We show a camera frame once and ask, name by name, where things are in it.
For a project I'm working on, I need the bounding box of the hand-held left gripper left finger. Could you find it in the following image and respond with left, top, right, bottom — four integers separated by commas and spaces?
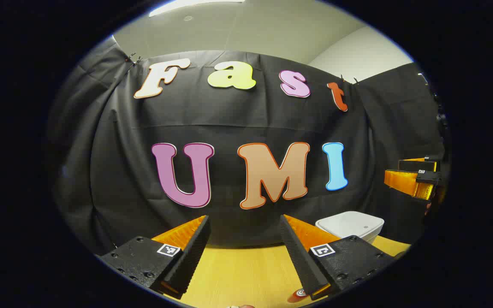
97, 215, 211, 299

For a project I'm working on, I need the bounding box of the black backdrop cloth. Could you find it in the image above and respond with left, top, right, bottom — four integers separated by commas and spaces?
48, 36, 448, 257

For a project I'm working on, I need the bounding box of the wooden desktop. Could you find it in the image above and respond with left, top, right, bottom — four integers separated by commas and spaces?
161, 235, 412, 308

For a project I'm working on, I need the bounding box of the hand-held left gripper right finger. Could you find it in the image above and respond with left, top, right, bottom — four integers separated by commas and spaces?
279, 214, 396, 301

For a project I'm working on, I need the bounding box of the red pop can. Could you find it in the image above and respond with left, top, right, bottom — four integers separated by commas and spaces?
287, 287, 311, 303

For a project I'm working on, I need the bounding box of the ceiling light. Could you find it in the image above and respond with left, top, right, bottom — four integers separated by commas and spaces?
148, 0, 245, 17

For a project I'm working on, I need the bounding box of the white desktop garbage bin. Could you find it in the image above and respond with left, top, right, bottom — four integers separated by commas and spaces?
315, 211, 385, 244

